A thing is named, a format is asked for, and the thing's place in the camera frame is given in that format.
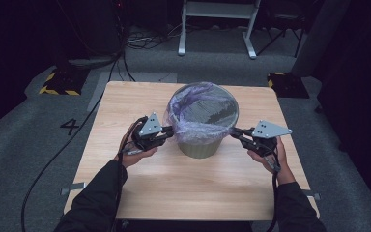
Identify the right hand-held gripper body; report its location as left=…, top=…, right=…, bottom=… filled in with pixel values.
left=244, top=119, right=294, bottom=158

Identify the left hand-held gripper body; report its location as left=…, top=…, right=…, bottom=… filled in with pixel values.
left=130, top=111, right=165, bottom=152

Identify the green plastic bin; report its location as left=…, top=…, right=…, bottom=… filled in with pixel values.
left=165, top=81, right=240, bottom=160

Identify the purple plastic bag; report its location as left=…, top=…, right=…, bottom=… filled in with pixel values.
left=163, top=81, right=240, bottom=145

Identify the person's right hand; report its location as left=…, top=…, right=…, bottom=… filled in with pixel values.
left=246, top=136, right=297, bottom=187

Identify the person's left hand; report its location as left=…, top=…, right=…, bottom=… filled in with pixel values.
left=114, top=122, right=158, bottom=169

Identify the black yellow striped base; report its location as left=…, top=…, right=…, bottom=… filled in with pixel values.
left=38, top=67, right=90, bottom=97
left=267, top=72, right=311, bottom=100

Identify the grey round stand base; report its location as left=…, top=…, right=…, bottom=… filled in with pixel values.
left=67, top=56, right=117, bottom=71

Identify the black tripod stand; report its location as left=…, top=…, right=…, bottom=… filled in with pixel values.
left=256, top=13, right=307, bottom=58

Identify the grey pillar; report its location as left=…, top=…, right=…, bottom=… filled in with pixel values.
left=290, top=0, right=352, bottom=78

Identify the white metal stand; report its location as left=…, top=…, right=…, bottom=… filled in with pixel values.
left=177, top=0, right=262, bottom=61

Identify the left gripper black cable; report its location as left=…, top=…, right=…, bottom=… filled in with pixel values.
left=110, top=115, right=149, bottom=232

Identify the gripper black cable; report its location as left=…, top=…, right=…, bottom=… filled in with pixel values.
left=264, top=146, right=281, bottom=232
left=110, top=115, right=149, bottom=232

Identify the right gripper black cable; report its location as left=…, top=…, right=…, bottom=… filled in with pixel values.
left=264, top=146, right=281, bottom=232

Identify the metal table bracket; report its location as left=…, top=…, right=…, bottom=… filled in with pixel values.
left=303, top=189, right=321, bottom=201
left=60, top=182, right=86, bottom=196

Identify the bundle of floor cables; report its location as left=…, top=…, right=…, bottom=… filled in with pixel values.
left=125, top=23, right=182, bottom=51

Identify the long black floor cable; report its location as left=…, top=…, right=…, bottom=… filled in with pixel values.
left=20, top=52, right=125, bottom=232

